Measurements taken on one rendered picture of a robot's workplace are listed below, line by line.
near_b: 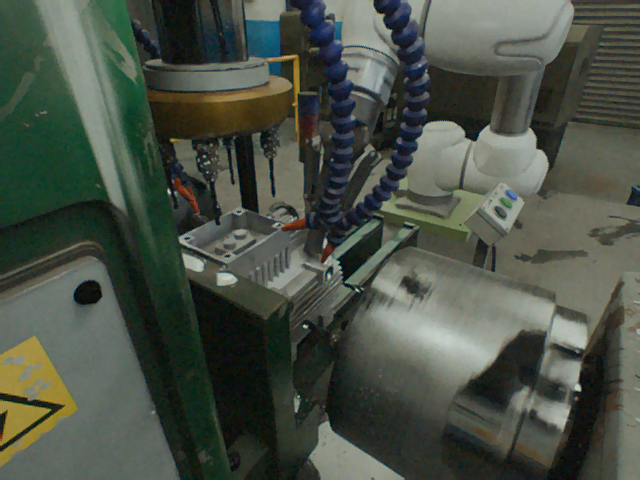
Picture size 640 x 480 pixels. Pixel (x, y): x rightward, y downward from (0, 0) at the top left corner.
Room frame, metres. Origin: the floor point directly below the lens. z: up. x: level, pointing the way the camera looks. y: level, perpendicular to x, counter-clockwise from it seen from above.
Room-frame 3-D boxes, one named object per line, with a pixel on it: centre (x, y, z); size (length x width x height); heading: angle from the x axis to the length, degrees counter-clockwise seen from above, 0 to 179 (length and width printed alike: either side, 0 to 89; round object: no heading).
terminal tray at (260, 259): (0.45, 0.12, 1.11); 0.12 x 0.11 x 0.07; 146
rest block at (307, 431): (0.36, 0.05, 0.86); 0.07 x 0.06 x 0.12; 55
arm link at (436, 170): (1.20, -0.38, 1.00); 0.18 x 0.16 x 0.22; 60
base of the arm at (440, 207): (1.21, -0.35, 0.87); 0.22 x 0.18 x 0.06; 58
